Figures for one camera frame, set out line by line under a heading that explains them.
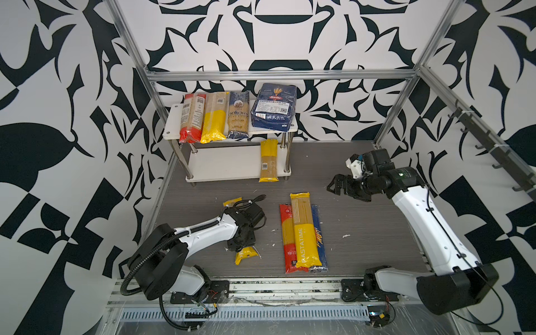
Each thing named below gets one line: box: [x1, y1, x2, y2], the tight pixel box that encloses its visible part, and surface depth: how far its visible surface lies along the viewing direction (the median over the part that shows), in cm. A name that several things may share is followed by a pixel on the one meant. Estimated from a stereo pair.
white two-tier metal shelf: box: [161, 102, 299, 186], surface depth 84 cm
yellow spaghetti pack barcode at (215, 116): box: [200, 91, 230, 144], surface depth 79 cm
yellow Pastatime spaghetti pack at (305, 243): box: [289, 191, 323, 268], surface depth 85 cm
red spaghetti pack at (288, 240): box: [279, 203, 310, 275], surface depth 85 cm
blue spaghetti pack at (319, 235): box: [309, 204, 329, 273], surface depth 84 cm
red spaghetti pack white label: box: [179, 93, 207, 144], surface depth 78 cm
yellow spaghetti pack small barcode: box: [258, 138, 280, 183], surface depth 104 cm
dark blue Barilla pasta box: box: [250, 83, 298, 132], surface depth 76 cm
